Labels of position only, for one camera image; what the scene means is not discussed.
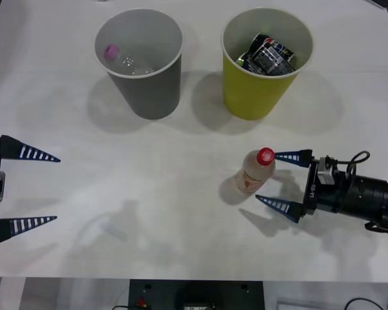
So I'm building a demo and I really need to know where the grey plastic waste bin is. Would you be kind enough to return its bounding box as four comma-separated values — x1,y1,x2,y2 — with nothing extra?
94,8,184,120

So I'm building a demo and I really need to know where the clear bottle with pink cap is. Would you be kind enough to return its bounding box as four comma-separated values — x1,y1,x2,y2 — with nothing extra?
103,44,156,76

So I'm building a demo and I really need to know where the yellow-green plastic waste bin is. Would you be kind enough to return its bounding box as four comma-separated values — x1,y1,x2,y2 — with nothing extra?
221,6,314,121

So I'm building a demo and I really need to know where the clear bottle with red cap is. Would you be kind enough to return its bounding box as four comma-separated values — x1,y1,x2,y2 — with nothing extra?
235,147,276,196

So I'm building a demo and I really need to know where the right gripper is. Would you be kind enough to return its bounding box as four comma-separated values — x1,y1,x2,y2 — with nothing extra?
255,149,349,224

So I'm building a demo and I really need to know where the dark can with green print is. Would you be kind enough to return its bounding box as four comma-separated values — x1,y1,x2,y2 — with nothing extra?
235,51,256,70

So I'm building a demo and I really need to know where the black can with blue-red print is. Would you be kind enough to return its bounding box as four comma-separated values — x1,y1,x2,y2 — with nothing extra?
249,32,299,76

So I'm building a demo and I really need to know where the black robot torso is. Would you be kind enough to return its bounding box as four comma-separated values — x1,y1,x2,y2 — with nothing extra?
128,279,264,310

